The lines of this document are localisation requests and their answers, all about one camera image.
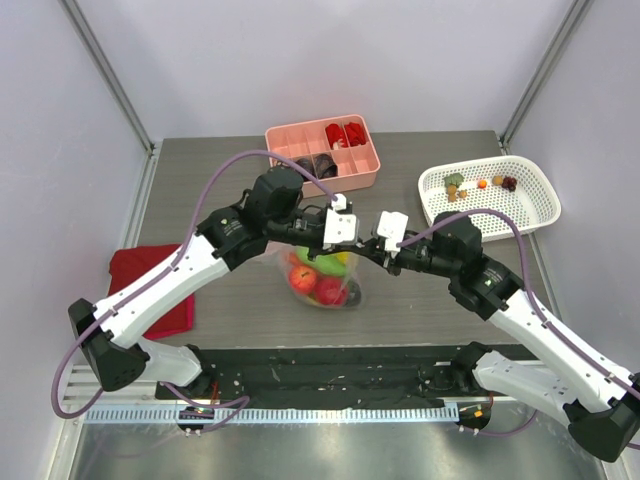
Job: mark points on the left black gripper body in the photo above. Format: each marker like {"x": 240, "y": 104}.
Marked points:
{"x": 302, "y": 230}

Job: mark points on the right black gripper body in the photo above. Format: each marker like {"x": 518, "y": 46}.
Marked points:
{"x": 391, "y": 259}

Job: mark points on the yellow toy banana bunch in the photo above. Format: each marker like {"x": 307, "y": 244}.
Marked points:
{"x": 343, "y": 257}

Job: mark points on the green toy vegetable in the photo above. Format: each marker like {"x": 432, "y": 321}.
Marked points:
{"x": 328, "y": 265}

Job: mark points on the dark toy mangosteen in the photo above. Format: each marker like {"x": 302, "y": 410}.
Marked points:
{"x": 354, "y": 296}

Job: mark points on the clear zip top bag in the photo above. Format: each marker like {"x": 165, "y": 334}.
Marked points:
{"x": 286, "y": 260}

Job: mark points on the red toy apple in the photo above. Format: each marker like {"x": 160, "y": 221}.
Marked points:
{"x": 330, "y": 291}

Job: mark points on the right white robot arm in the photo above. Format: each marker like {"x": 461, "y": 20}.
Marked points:
{"x": 596, "y": 399}

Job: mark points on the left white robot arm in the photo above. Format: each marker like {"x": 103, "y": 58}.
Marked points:
{"x": 112, "y": 330}

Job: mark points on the black items in box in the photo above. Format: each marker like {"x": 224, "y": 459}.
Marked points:
{"x": 321, "y": 166}

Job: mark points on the pink divided storage box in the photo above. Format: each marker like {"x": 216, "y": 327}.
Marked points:
{"x": 338, "y": 151}

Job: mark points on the green toy leafy piece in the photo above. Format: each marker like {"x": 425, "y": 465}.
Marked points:
{"x": 455, "y": 179}

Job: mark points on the red clips in box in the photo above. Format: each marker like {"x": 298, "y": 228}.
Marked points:
{"x": 342, "y": 136}

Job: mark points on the dark toy grapes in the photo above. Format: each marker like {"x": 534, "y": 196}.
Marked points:
{"x": 509, "y": 183}

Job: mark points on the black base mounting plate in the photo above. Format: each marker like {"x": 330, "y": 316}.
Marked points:
{"x": 336, "y": 378}

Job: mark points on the white perforated plastic basket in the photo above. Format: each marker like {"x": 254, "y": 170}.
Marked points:
{"x": 533, "y": 205}

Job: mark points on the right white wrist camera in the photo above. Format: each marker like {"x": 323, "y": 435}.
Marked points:
{"x": 390, "y": 229}

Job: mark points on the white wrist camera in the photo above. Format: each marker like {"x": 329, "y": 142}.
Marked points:
{"x": 341, "y": 225}
{"x": 390, "y": 229}

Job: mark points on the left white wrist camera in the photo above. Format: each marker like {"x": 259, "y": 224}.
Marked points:
{"x": 341, "y": 225}

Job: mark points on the white slotted cable duct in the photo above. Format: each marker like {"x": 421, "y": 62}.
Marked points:
{"x": 188, "y": 415}

